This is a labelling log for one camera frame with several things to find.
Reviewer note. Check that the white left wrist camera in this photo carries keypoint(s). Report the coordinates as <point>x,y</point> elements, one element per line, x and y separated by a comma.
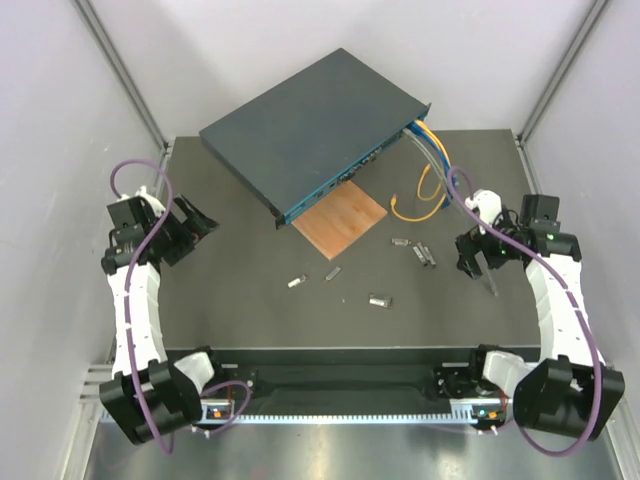
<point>156,205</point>

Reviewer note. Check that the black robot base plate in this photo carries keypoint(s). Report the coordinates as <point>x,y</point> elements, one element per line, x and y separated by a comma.
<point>352,381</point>

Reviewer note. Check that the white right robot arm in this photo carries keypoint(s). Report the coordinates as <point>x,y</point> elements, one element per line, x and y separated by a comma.
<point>569,391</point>

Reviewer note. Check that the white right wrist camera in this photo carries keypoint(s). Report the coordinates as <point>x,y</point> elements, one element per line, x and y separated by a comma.
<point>486,204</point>

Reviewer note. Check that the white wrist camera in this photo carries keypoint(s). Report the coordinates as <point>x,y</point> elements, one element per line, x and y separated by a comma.
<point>486,204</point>
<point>156,205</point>

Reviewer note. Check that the silver transceiver module bottom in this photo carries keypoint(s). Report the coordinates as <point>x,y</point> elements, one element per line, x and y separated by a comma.
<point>380,301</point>

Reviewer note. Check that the dark blue network switch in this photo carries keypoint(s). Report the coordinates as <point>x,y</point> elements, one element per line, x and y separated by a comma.
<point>295,143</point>

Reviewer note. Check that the dark transceiver module pair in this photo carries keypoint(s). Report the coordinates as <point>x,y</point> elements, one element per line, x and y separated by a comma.
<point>424,255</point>

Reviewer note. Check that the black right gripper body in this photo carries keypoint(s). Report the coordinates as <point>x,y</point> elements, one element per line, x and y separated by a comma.
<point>496,248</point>

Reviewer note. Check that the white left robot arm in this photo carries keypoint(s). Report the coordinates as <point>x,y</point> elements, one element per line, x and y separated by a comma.
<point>148,394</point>

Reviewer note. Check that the grey slotted cable duct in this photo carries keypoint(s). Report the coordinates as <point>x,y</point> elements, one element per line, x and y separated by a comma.
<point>456,412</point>

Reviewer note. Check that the wooden board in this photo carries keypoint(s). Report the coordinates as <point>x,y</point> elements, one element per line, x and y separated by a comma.
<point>340,218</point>

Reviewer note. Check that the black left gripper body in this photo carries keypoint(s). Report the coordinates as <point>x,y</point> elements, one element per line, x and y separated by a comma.
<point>174,238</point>

